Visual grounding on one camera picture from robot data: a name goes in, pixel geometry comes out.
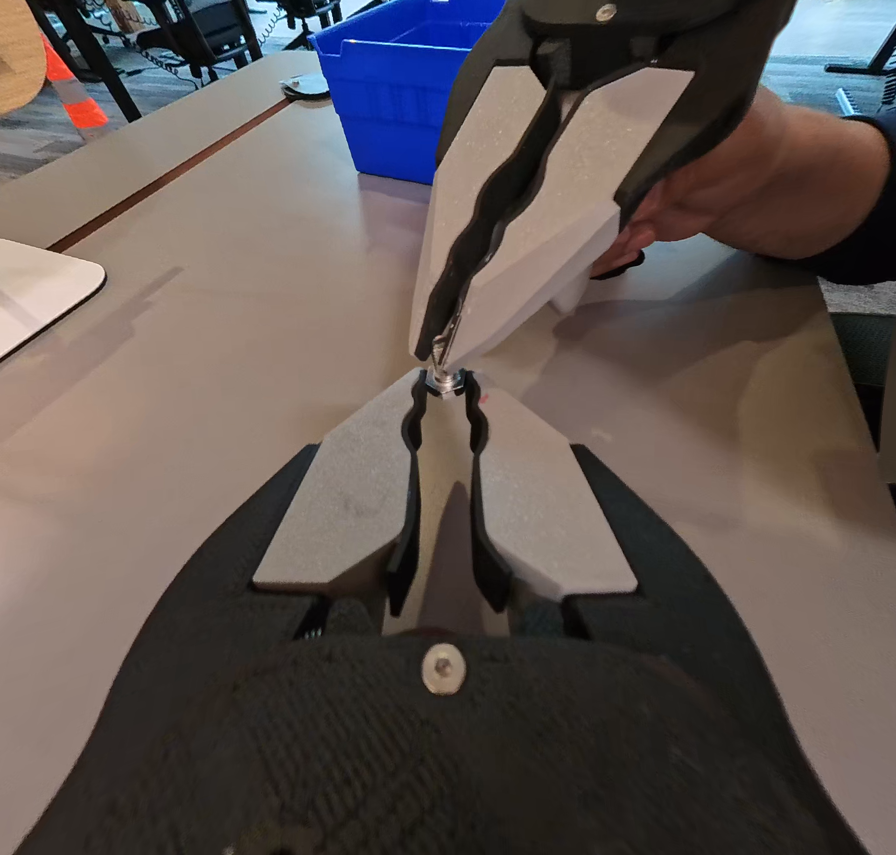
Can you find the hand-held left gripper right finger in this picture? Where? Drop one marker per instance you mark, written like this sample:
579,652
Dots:
553,512

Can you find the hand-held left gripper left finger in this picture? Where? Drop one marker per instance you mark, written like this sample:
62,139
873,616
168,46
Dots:
329,512

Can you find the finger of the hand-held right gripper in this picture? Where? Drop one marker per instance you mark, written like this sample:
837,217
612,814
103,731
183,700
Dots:
469,162
581,169

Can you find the silver hex nut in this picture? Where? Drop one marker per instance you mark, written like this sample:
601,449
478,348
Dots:
458,382

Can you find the silver bolt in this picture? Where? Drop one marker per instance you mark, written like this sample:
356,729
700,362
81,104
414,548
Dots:
441,358

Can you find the person's right forearm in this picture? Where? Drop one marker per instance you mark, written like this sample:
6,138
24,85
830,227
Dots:
868,253

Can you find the person's right hand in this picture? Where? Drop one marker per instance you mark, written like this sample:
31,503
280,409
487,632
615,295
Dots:
756,183

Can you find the blue plastic bin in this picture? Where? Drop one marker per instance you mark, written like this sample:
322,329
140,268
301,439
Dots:
392,113

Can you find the round metal table grommet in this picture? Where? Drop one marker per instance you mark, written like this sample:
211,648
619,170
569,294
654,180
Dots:
306,87

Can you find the white and wood document stand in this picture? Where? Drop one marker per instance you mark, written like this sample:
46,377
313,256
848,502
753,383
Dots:
42,288

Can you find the orange traffic cone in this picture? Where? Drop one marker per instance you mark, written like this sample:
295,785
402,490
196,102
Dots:
84,110

